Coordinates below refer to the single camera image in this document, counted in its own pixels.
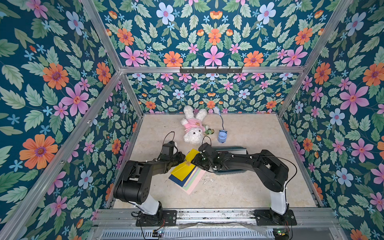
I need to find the yellow envelope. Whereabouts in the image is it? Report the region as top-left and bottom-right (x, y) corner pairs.
(171, 149), (200, 181)

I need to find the navy blue envelope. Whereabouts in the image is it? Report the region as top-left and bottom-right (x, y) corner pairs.
(169, 175), (188, 187)

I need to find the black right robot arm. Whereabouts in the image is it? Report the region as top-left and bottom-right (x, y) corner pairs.
(192, 143), (289, 216)

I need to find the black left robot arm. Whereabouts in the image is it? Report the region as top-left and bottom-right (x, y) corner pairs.
(113, 141), (185, 216)

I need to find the dark teal storage box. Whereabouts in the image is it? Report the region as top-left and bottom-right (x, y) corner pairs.
(213, 146), (248, 175)

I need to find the pink envelope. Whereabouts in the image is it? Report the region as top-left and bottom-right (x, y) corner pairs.
(183, 167), (208, 196)

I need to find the light green envelope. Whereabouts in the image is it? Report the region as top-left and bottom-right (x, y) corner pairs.
(181, 167), (205, 192)

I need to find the small green flower toy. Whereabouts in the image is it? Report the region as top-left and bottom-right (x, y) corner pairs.
(206, 129), (215, 136)

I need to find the white plush bunny toy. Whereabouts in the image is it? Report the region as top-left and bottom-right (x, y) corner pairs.
(181, 106), (210, 145)

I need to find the blue cat desk lamp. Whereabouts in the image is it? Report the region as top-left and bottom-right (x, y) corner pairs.
(213, 107), (228, 144)

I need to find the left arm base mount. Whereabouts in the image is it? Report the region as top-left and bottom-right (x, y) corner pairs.
(136, 202), (178, 227)

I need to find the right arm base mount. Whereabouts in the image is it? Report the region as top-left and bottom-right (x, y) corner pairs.
(254, 209), (297, 226)

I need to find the black wall hook rail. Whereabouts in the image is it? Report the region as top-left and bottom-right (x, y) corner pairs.
(179, 67), (243, 75)

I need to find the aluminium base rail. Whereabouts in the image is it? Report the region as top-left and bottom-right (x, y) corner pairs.
(88, 208), (348, 240)

